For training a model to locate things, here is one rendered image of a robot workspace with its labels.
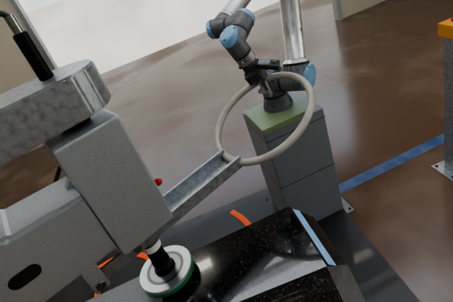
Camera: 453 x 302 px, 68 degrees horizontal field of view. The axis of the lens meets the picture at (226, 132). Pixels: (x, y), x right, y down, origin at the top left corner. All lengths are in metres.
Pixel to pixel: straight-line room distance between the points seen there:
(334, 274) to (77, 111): 0.98
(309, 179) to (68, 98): 1.70
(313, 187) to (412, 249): 0.67
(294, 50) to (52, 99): 1.37
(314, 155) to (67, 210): 1.57
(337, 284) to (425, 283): 1.01
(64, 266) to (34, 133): 0.40
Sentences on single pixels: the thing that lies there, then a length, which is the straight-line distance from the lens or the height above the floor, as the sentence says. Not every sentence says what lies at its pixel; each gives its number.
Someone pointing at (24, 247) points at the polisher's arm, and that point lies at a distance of 1.08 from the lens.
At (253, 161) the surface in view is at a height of 1.12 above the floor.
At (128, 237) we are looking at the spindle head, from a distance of 1.15.
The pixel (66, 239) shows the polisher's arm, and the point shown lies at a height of 1.30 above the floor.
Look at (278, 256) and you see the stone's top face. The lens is 1.35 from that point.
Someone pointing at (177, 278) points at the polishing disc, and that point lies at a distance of 1.37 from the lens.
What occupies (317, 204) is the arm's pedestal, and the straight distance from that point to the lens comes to 2.46.
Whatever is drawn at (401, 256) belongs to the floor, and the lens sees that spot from 2.35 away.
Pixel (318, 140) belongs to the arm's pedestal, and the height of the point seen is 0.65.
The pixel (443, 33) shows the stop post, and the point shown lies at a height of 1.03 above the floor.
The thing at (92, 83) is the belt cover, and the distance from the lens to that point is 0.99.
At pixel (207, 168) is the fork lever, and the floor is 1.10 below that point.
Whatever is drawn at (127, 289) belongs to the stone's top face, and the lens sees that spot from 1.54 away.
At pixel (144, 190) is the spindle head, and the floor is 1.29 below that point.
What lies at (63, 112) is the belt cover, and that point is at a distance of 0.96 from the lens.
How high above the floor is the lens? 1.86
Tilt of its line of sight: 28 degrees down
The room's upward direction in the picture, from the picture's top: 21 degrees counter-clockwise
